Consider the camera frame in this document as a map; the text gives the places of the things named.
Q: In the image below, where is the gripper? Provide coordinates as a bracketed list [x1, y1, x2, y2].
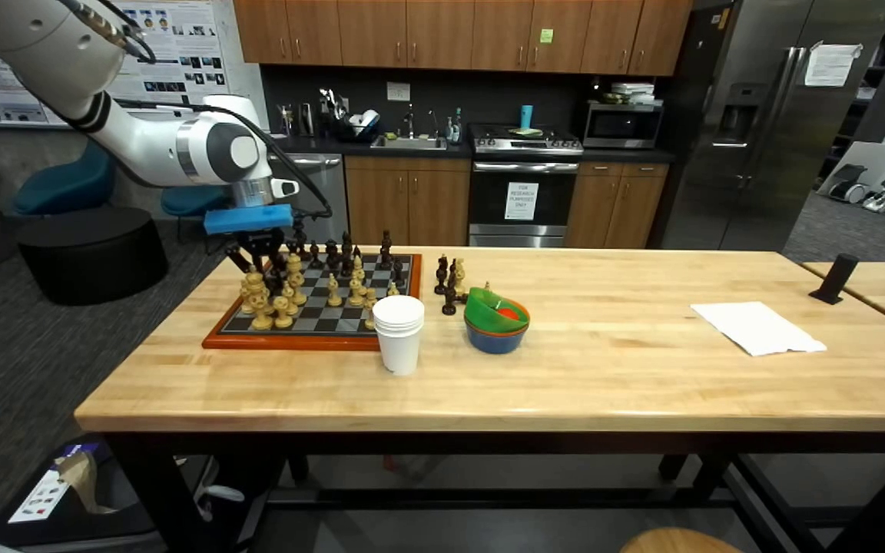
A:
[224, 228, 291, 279]

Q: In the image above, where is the bunch of light chess pieces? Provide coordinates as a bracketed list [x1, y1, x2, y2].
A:
[238, 252, 310, 332]

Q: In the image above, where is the teal chair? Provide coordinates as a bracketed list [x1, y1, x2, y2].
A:
[12, 138, 118, 217]
[159, 184, 230, 220]

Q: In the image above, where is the steel dishwasher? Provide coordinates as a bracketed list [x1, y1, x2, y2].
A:
[269, 151, 350, 246]

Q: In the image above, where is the stack of white paper cups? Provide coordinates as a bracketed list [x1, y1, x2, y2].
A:
[371, 294, 426, 377]

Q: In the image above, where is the wooden base cabinet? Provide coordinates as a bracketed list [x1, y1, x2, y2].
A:
[343, 155, 472, 247]
[563, 161, 671, 250]

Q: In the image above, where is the dish rack with dishes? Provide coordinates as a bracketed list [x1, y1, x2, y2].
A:
[317, 87, 383, 144]

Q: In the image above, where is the sink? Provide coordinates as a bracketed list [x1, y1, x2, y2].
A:
[370, 134, 449, 152]

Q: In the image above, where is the stack of plastic bowls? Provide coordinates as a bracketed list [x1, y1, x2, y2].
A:
[462, 286, 532, 356]

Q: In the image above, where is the white paper sign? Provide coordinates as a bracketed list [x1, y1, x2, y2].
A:
[503, 181, 540, 223]

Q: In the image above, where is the steel stove with oven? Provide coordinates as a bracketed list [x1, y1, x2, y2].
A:
[467, 122, 585, 249]

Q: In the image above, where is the black bin with papers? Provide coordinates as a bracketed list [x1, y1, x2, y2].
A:
[0, 433, 248, 551]

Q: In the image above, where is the microwave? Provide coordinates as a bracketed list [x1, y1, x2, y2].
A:
[582, 101, 665, 151]

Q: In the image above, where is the stack of dishes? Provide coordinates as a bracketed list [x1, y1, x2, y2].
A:
[598, 80, 659, 107]

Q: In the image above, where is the white paper sheet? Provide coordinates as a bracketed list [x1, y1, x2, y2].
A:
[689, 300, 829, 358]

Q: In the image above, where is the round wooden stool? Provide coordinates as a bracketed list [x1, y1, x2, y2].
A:
[618, 527, 744, 553]

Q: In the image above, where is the steel refrigerator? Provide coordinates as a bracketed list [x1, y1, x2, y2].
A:
[660, 0, 885, 253]

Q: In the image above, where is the black upright device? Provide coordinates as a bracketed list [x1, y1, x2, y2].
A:
[808, 253, 860, 306]

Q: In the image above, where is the small white wheeled robot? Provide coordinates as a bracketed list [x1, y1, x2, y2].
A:
[826, 163, 870, 205]

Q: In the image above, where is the white paper note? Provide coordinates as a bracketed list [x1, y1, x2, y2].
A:
[804, 41, 865, 88]

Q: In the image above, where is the wooden table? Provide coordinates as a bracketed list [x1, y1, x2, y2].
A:
[799, 260, 885, 343]

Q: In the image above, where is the chess board with red frame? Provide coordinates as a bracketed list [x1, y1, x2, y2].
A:
[202, 252, 423, 352]

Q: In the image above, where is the row of wooden wall cabinets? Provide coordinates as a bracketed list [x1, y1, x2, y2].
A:
[232, 0, 694, 78]

